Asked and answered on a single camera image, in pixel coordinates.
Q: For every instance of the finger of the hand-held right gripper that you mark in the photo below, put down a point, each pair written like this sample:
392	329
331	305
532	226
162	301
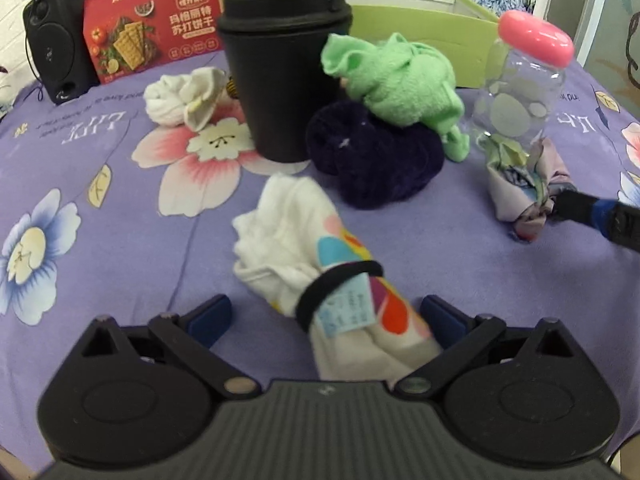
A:
580	207

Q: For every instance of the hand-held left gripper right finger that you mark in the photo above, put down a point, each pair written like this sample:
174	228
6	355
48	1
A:
441	318

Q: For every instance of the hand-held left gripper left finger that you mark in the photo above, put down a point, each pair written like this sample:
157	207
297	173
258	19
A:
212	313

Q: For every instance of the floral lilac cloth bundle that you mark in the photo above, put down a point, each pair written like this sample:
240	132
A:
515	190

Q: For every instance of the white sock with colourful print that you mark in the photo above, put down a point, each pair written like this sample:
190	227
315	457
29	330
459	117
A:
285	230

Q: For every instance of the dark purple velvet cloth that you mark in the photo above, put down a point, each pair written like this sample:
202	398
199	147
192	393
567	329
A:
380	165

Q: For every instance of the light green cardboard box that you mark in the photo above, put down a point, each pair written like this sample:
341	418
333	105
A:
470	45

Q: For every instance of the white cloth bundle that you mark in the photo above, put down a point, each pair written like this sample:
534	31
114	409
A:
167	100

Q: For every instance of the light green towel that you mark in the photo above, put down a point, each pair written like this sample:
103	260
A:
400	85

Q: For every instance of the yellow and black shoelaces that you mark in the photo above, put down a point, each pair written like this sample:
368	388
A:
231	88

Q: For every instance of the clear bottle with pink cap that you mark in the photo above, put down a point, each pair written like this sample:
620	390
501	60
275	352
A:
515	105

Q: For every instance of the black lidded cup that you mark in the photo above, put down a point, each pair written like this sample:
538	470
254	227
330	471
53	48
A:
280	85

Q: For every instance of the red cracker box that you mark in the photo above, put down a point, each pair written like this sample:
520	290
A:
145	25

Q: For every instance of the black speaker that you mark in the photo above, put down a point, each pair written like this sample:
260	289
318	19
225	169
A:
60	45

